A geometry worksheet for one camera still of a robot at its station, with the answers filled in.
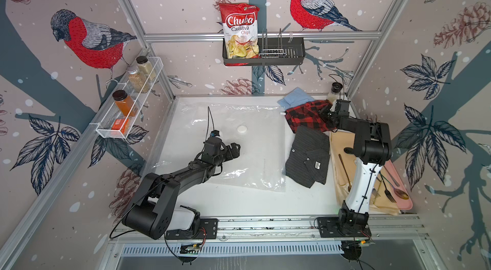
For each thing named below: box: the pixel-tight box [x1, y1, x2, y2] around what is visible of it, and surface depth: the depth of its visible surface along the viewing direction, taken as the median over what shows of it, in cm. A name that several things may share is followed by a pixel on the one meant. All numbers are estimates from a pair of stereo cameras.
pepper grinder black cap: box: [331, 81, 343, 94], surface depth 113 cm
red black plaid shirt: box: [284, 99, 337, 134], surface depth 109 cm
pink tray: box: [383, 159, 414, 210], surface depth 85 cm
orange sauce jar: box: [112, 89, 138, 118], surface depth 68 cm
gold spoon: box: [379, 171, 410, 200], surface depth 82 cm
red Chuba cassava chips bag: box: [219, 3, 261, 67], surface depth 84 cm
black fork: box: [379, 170, 398, 203], surface depth 83 cm
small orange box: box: [111, 117, 130, 134], surface depth 68 cm
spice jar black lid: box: [136, 55, 157, 82], surface depth 82 cm
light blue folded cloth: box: [276, 86, 316, 111], surface depth 120 cm
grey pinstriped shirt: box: [285, 125, 331, 189], surface depth 93 cm
